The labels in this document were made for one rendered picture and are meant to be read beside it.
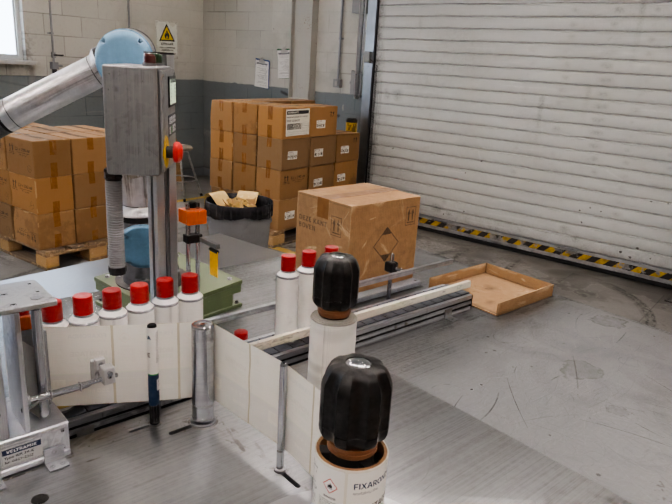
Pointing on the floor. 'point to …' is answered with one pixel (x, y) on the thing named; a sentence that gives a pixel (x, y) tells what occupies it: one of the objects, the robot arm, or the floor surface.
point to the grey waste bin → (242, 229)
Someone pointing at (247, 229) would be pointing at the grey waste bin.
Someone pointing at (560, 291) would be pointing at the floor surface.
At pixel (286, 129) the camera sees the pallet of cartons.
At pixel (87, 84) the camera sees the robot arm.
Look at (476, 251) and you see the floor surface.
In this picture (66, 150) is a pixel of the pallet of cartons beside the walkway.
